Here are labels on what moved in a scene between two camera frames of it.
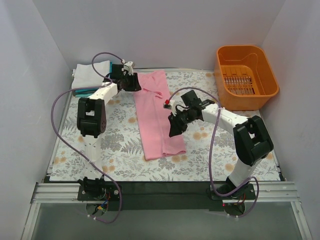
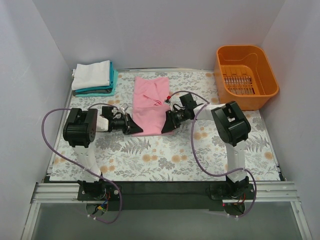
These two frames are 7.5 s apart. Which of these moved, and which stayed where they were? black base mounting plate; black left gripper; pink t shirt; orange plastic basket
Moved: pink t shirt; black left gripper
Stayed: orange plastic basket; black base mounting plate
